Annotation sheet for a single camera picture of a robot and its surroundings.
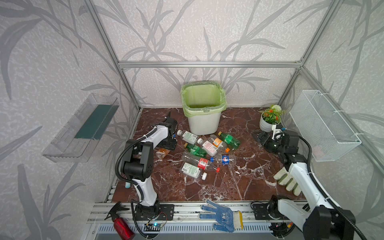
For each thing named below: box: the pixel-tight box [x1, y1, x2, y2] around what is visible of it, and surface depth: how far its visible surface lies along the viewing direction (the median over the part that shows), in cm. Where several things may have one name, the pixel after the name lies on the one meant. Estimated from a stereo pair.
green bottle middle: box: [184, 143, 208, 158], surface depth 95 cm
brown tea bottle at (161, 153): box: [155, 148, 169, 159], surface depth 91 cm
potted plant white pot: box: [259, 104, 286, 133], surface depth 100 cm
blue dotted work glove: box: [198, 199, 244, 233], surface depth 74 cm
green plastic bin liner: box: [180, 81, 227, 118], surface depth 98 cm
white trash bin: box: [187, 112, 222, 136], surface depth 104 cm
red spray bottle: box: [104, 201, 135, 240], surface depth 69 cm
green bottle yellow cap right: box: [218, 131, 241, 150], surface depth 98 cm
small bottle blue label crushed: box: [210, 154, 237, 166], surface depth 91 cm
